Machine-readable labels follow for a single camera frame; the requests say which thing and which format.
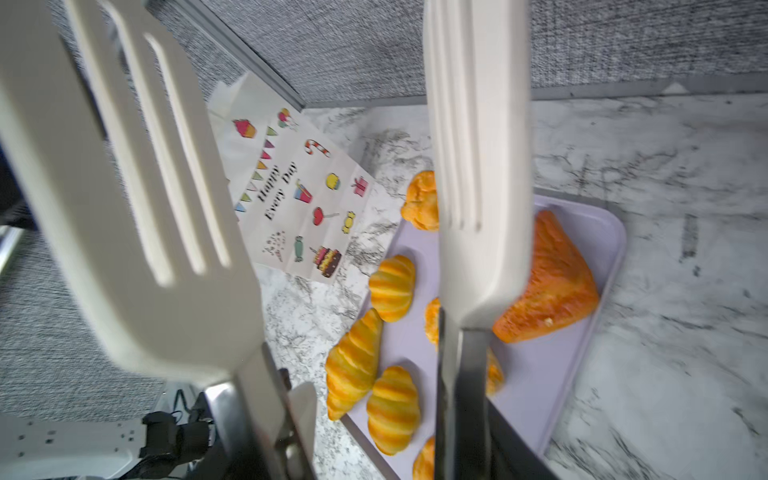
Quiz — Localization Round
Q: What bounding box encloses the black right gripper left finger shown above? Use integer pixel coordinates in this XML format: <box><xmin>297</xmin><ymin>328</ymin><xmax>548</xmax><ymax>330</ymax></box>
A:
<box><xmin>204</xmin><ymin>359</ymin><xmax>317</xmax><ymax>479</ymax></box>

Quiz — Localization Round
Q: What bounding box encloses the striped croissant lower middle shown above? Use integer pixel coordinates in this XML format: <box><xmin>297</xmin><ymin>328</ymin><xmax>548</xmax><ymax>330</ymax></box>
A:
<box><xmin>366</xmin><ymin>366</ymin><xmax>421</xmax><ymax>456</ymax></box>

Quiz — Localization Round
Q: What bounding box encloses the ring shaped bread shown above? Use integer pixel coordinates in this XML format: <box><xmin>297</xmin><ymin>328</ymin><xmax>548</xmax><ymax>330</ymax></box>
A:
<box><xmin>412</xmin><ymin>436</ymin><xmax>435</xmax><ymax>480</ymax></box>

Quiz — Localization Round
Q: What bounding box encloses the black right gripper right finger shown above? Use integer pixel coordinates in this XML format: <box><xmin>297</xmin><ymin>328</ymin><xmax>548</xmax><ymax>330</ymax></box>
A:
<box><xmin>487</xmin><ymin>402</ymin><xmax>558</xmax><ymax>480</ymax></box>

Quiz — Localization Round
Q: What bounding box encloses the white printed paper bag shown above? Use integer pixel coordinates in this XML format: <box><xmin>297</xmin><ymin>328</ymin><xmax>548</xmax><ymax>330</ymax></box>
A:
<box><xmin>207</xmin><ymin>73</ymin><xmax>375</xmax><ymax>283</ymax></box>

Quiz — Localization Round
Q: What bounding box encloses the small round striped roll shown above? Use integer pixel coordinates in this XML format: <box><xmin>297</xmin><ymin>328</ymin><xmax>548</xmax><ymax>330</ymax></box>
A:
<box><xmin>369</xmin><ymin>255</ymin><xmax>416</xmax><ymax>323</ymax></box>

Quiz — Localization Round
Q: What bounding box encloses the dark orange triangular pastry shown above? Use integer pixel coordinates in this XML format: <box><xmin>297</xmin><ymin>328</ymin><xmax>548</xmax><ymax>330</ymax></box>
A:
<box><xmin>493</xmin><ymin>210</ymin><xmax>600</xmax><ymax>343</ymax></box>

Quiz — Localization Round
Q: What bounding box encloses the lilac plastic tray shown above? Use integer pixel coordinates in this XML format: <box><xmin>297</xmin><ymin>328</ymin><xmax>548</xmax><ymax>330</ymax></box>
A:
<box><xmin>341</xmin><ymin>195</ymin><xmax>627</xmax><ymax>479</ymax></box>

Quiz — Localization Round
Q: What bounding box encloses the long striped croissant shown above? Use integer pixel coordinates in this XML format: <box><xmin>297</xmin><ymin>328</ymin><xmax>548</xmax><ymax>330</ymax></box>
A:
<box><xmin>325</xmin><ymin>309</ymin><xmax>383</xmax><ymax>421</ymax></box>

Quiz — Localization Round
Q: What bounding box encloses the braided yellow pastry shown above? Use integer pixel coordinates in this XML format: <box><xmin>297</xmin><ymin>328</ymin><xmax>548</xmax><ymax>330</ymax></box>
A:
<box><xmin>423</xmin><ymin>296</ymin><xmax>506</xmax><ymax>397</ymax></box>

